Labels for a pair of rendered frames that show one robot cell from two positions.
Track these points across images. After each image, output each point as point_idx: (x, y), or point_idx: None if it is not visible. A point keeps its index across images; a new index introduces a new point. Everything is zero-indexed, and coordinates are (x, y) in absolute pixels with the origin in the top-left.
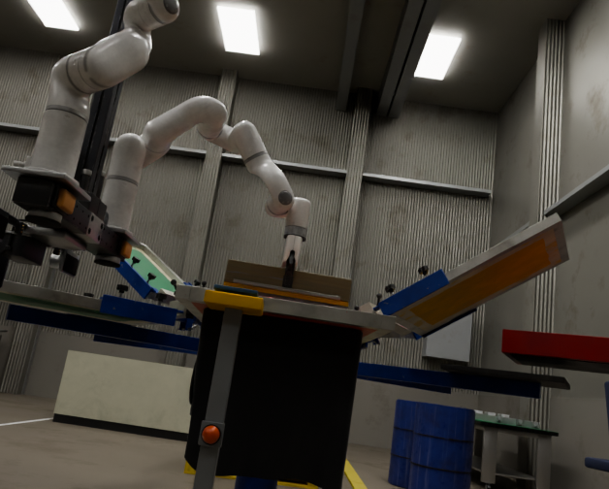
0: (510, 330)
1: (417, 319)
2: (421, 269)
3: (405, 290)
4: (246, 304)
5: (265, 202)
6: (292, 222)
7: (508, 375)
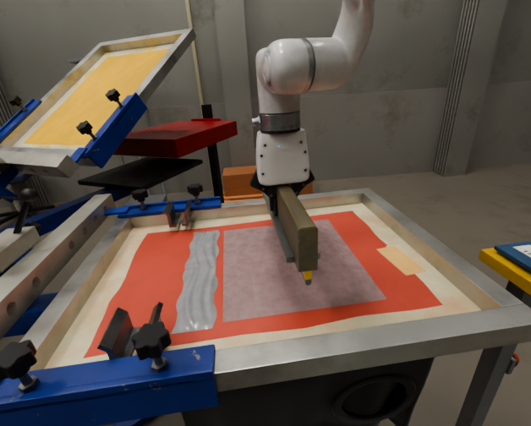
0: (178, 139)
1: (54, 148)
2: (116, 95)
3: (112, 127)
4: None
5: (292, 62)
6: (298, 105)
7: (180, 173)
